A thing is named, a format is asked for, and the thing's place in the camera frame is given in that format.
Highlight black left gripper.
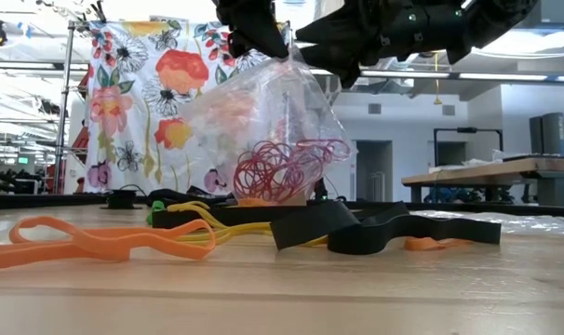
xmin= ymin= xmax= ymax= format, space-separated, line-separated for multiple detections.
xmin=211 ymin=0 xmax=290 ymax=60

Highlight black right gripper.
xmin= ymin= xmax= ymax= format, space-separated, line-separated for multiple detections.
xmin=294 ymin=0 xmax=470 ymax=89

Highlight clear plastic zip bag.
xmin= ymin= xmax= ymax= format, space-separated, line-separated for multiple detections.
xmin=179 ymin=46 xmax=357 ymax=207

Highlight red rubber band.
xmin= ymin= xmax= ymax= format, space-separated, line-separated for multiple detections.
xmin=233 ymin=141 xmax=311 ymax=206
xmin=295 ymin=138 xmax=353 ymax=165

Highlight green rubber band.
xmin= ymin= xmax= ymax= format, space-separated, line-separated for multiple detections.
xmin=145 ymin=199 xmax=166 ymax=225

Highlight orange rubber band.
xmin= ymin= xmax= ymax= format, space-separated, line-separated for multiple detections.
xmin=0 ymin=215 xmax=217 ymax=273
xmin=402 ymin=235 xmax=474 ymax=252

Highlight white floral cloth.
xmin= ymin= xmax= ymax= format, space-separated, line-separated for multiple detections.
xmin=84 ymin=18 xmax=292 ymax=194

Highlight black tripod stand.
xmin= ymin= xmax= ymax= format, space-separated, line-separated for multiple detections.
xmin=312 ymin=176 xmax=332 ymax=202

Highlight ceiling light strip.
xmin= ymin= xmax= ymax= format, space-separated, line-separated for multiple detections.
xmin=360 ymin=68 xmax=564 ymax=83

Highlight gray workbench with wooden top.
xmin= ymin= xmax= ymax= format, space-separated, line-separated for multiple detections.
xmin=400 ymin=155 xmax=564 ymax=206

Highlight gray upright panels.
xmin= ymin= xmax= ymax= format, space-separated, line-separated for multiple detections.
xmin=529 ymin=111 xmax=564 ymax=157

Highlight stack of clear plastic bags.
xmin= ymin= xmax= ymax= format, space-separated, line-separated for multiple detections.
xmin=402 ymin=208 xmax=564 ymax=236

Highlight yellow hanging cord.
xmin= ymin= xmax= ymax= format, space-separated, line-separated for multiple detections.
xmin=430 ymin=50 xmax=444 ymax=106

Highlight black metal stand frame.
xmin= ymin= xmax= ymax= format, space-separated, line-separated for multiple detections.
xmin=433 ymin=125 xmax=504 ymax=168

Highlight black round corded puck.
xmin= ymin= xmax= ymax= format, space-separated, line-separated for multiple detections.
xmin=100 ymin=187 xmax=143 ymax=209

